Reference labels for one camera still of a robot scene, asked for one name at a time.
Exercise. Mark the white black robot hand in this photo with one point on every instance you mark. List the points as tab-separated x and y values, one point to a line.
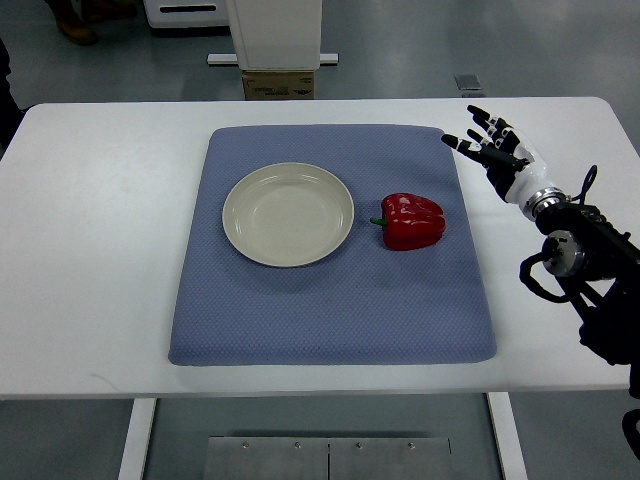
510	167

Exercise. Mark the red bell pepper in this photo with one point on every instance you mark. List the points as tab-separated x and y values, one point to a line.
410	222

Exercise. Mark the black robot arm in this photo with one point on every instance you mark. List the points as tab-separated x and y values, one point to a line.
586	262

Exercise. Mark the cream round plate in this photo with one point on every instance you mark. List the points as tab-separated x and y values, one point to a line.
288	215

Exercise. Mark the metal floor plate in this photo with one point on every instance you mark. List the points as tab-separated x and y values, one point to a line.
328	458

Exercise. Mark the grey floor outlet cover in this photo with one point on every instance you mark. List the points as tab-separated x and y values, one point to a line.
468	83

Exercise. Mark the blue grey textured mat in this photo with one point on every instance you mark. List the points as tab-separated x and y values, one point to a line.
362	305

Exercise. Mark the white right table leg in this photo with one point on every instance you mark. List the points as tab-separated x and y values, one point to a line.
506	436

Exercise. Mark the white table leg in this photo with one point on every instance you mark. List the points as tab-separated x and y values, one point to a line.
137	440
506	436

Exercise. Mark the brown cardboard box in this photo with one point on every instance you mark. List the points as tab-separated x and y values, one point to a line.
278	85

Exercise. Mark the white base bar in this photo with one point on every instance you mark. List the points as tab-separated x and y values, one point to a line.
270	61

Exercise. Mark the white machine housing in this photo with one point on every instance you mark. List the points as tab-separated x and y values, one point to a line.
178	14

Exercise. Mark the brown shoe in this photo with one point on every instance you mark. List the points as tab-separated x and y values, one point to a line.
70	25

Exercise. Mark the white left table leg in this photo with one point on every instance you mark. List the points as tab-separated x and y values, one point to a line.
137	440

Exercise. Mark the person in dark clothing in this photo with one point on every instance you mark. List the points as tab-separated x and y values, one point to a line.
11	114

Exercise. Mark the white pedestal column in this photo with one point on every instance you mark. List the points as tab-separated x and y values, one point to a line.
276	27

